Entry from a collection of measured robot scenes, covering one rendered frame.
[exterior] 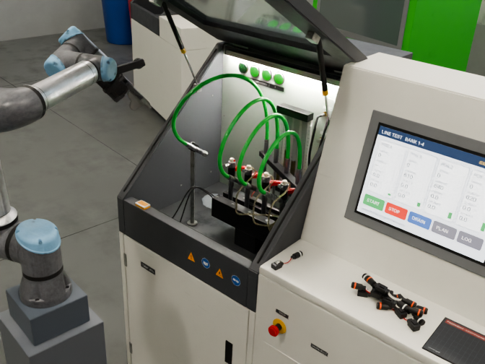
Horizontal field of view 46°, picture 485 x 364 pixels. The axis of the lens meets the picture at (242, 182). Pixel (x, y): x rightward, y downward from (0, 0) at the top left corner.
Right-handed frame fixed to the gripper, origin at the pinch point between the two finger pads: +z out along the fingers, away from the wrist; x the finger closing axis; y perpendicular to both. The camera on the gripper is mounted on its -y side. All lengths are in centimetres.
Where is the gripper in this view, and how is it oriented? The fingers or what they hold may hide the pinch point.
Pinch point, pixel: (149, 104)
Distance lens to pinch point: 200.9
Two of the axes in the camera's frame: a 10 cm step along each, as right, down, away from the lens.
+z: 6.7, 6.6, 3.4
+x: 2.3, 2.5, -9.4
